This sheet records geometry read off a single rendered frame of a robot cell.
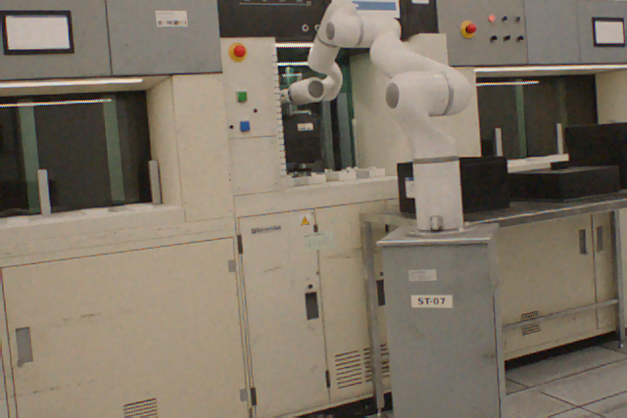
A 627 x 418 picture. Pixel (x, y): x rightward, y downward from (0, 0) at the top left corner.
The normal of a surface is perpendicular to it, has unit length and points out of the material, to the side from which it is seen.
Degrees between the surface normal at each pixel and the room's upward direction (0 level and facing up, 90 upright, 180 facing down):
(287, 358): 90
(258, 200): 90
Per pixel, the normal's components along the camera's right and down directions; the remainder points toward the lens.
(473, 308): -0.35, 0.07
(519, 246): 0.42, 0.01
